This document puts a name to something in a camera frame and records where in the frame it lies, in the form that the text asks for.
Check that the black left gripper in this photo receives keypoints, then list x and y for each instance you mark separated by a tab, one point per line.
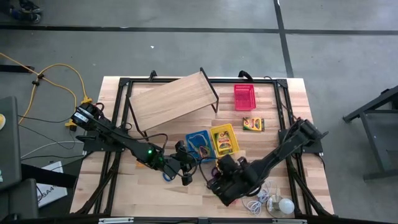
185	163

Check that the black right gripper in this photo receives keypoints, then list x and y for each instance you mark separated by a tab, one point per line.
236	186

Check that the wide tan rubber band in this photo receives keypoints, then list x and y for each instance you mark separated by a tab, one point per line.
199	135

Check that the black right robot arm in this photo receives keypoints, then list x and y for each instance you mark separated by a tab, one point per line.
280	152

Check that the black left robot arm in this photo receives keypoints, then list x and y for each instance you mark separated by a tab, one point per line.
118	138

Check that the blue plastic basket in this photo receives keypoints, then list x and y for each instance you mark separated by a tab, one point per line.
189	140

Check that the yellow plastic basket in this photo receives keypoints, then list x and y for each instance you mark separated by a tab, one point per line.
236	143

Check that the clear round dish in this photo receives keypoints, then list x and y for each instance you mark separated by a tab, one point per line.
272	213

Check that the white light bulb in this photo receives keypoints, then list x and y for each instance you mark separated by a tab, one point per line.
286	206

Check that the wooden shelf riser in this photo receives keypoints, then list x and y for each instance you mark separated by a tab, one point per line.
174	99

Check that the pink plastic basket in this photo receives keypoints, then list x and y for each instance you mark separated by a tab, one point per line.
245	98

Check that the white cardboard box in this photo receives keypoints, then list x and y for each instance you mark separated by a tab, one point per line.
51	194

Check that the black flat bar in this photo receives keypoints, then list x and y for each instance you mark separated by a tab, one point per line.
15	68
46	175

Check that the black metal stand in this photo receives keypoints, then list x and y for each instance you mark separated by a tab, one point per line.
373	149

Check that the dark grey cart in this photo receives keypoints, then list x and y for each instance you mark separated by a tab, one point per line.
9	140

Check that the person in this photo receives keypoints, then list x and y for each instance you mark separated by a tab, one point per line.
28	12

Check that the black metal rig frame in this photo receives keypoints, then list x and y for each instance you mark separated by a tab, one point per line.
282	83

